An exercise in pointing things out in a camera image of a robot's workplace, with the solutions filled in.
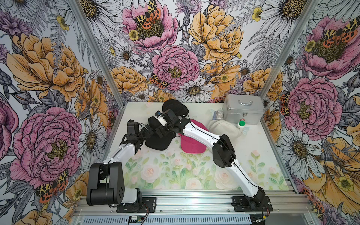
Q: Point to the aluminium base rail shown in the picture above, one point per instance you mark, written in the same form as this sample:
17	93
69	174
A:
204	207

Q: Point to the white Colorado cap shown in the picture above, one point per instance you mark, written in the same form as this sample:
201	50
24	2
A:
220	127

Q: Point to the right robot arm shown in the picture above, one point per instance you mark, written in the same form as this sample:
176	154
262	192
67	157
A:
223	154

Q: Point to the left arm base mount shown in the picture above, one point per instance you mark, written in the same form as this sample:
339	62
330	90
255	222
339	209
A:
146	205

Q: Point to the pink cap back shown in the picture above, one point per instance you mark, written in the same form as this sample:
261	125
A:
192	146

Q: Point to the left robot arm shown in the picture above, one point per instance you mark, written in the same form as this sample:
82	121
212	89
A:
106	184

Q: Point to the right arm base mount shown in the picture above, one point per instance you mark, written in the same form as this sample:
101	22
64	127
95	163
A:
246	204

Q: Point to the black cap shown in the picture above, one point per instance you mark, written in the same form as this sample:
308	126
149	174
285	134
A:
176	106
161	137

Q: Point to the white blue tube package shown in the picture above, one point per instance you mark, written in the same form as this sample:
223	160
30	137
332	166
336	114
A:
218	115

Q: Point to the white bottle green lid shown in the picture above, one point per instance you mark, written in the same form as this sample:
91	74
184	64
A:
241	124

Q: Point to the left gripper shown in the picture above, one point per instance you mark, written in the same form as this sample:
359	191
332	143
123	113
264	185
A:
145	131

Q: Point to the silver first aid case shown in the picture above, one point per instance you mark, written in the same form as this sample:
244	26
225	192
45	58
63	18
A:
243	108

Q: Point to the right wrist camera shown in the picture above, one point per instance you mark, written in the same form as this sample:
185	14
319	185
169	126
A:
160	118

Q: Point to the floral table mat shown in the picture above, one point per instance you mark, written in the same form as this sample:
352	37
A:
175	169

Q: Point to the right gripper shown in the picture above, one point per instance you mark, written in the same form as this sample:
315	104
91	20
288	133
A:
161	128

